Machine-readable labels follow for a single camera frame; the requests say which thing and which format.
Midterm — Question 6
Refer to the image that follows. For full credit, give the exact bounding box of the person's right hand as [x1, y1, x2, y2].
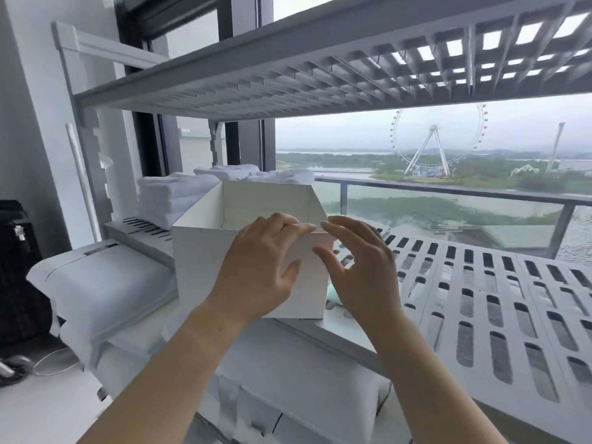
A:
[312, 215, 409, 336]

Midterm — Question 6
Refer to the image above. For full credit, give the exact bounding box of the person's left hand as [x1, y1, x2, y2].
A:
[203, 212, 318, 326]

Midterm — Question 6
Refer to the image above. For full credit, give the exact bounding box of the white cardboard box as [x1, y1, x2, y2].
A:
[171, 179, 336, 320]

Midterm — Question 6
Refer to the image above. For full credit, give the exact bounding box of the person's right forearm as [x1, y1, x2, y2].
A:
[368, 313, 510, 444]

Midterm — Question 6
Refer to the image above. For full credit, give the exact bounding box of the person's left forearm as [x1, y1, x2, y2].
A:
[81, 304, 248, 444]

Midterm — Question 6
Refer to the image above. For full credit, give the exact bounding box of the pale green object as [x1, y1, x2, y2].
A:
[325, 278, 344, 311]

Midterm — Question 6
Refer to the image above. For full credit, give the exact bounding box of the thick folded white towel stack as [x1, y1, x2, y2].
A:
[137, 173, 221, 231]

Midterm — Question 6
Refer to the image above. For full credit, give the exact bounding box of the glass balcony railing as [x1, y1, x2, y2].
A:
[314, 175, 592, 260]

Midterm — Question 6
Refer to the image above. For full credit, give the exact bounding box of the white ferris wheel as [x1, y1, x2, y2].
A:
[389, 102, 489, 179]

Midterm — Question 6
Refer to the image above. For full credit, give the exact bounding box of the white slotted shelf board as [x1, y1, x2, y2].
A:
[103, 216, 592, 433]

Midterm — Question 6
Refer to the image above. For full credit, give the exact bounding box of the white wrapped pillow package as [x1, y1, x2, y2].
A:
[26, 242, 179, 342]

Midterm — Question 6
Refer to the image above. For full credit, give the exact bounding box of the white grid shelf board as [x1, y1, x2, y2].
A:
[52, 0, 592, 121]

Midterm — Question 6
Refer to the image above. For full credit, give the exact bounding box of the tall white tower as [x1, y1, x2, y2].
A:
[545, 122, 568, 174]

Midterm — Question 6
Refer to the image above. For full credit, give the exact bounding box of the black suitcase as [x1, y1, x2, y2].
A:
[0, 199, 54, 348]

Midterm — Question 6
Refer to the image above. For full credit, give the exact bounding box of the dark floor object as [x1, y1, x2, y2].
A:
[0, 355, 34, 380]

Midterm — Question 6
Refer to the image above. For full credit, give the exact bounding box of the dark window frame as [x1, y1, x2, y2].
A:
[115, 0, 277, 182]

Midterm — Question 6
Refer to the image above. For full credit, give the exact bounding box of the white notched shelf post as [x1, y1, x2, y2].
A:
[52, 21, 116, 227]

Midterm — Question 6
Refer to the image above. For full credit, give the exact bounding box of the thin grey cable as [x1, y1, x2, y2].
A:
[31, 348, 83, 378]

